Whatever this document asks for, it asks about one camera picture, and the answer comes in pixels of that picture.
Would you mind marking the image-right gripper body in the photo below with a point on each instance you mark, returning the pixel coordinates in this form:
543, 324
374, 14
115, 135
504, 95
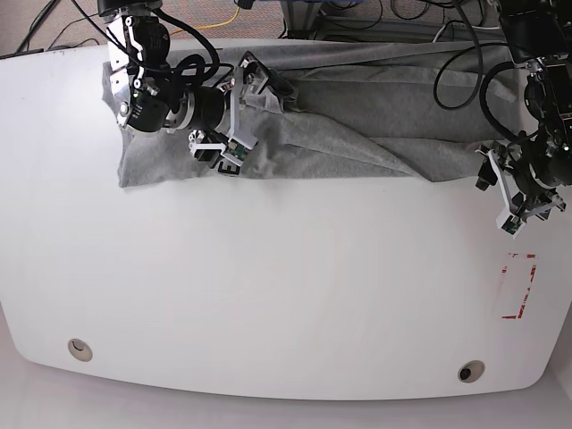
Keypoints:
528, 182

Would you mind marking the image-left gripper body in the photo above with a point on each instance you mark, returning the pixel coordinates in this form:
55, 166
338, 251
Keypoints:
212, 115

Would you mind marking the grey t-shirt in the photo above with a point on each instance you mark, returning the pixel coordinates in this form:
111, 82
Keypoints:
370, 110

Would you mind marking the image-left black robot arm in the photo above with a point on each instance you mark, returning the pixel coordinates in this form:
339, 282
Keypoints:
145, 85

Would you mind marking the red tape rectangle marking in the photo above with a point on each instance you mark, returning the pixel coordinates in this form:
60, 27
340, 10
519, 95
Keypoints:
516, 281

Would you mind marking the right table grommet hole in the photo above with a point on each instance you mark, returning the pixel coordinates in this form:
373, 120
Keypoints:
471, 371

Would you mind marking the table grommet hole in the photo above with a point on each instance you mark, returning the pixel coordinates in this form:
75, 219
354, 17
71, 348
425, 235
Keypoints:
471, 371
80, 350

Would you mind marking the left table grommet hole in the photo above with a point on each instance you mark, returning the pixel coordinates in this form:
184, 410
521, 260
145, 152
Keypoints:
80, 350

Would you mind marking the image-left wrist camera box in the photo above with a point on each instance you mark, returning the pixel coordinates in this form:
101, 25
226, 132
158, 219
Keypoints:
235, 151

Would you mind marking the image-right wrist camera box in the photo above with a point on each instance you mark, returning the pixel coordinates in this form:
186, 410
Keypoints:
511, 224

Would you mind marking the aluminium frame stand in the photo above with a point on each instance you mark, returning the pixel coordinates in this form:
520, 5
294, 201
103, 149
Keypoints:
390, 21

